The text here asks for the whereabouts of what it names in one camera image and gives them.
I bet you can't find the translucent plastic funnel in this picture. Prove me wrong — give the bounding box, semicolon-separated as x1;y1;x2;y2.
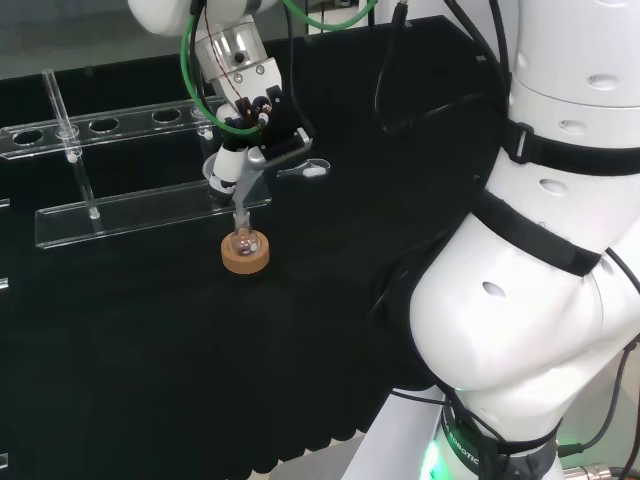
201;152;264;224

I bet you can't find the cork ring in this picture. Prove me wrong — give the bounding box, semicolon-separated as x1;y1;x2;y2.
220;230;272;275

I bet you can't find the green cable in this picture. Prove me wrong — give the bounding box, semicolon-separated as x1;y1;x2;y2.
179;0;379;137

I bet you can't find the black bench cloth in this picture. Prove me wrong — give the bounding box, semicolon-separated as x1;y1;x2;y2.
0;14;511;480

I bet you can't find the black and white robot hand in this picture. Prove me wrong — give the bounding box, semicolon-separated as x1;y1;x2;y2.
204;57;302;205

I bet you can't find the clear acrylic funnel stand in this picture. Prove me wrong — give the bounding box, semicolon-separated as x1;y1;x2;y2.
0;67;274;250

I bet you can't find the black cable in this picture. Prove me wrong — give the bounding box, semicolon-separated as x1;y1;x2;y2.
374;0;511;137

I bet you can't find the glass round-bottom flask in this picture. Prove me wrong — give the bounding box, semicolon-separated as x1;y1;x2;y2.
230;209;260;257

